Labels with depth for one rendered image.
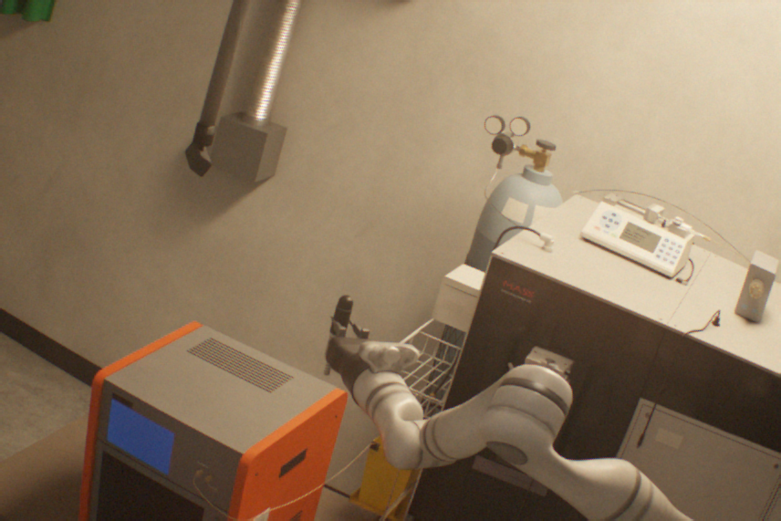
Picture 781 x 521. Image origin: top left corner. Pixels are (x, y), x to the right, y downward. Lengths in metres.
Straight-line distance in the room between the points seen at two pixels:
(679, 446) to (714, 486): 0.13
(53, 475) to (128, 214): 1.78
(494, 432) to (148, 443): 1.00
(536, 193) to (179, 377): 1.30
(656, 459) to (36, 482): 1.36
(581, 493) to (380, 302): 2.47
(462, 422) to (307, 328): 2.48
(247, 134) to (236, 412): 1.69
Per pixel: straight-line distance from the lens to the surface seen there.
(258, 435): 2.28
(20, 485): 2.70
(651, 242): 2.82
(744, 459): 2.56
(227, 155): 3.95
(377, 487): 2.85
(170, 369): 2.44
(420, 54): 3.77
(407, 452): 1.75
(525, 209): 3.35
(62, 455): 2.85
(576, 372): 2.58
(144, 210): 4.31
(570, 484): 1.54
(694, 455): 2.57
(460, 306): 2.93
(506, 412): 1.47
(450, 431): 1.64
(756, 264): 2.71
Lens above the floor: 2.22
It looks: 20 degrees down
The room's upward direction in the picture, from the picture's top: 16 degrees clockwise
